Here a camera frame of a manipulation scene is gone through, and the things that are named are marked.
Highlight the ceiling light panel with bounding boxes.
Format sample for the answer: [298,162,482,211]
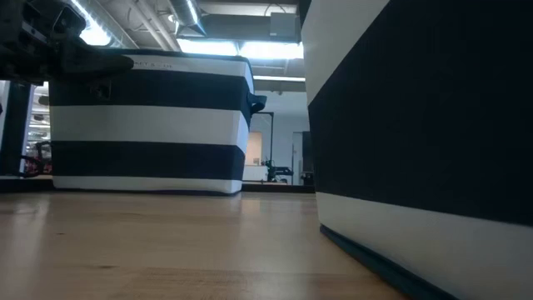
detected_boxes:
[239,40,305,60]
[177,37,238,58]

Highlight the ceiling strip light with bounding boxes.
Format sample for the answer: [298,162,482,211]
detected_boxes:
[252,74,307,83]

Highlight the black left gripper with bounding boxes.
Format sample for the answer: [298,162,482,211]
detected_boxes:
[18,0,135,83]

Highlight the dark cabinet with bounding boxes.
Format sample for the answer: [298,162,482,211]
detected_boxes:
[301,131,316,187]

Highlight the silver round air duct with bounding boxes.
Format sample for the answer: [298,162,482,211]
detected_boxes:
[167,0,208,38]

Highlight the long silver air duct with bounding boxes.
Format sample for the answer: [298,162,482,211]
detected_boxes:
[68,0,140,49]

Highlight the black aluminium table frame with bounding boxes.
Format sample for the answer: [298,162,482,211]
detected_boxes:
[0,177,316,195]

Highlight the black cable bundle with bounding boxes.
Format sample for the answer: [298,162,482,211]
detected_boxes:
[18,140,53,176]

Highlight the black vertical post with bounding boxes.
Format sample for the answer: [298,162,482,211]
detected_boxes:
[0,81,33,177]

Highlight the navy white striped fabric basket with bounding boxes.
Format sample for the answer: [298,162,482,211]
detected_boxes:
[300,0,533,300]

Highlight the white cabinet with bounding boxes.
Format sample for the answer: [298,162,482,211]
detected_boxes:
[243,165,271,183]

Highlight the grey ceiling unit box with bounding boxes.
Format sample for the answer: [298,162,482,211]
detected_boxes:
[269,11,301,39]

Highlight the beige door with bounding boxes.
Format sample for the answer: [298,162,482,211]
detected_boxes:
[245,132,264,167]

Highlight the striped fabric basket with label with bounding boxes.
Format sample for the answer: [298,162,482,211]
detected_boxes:
[48,47,268,197]

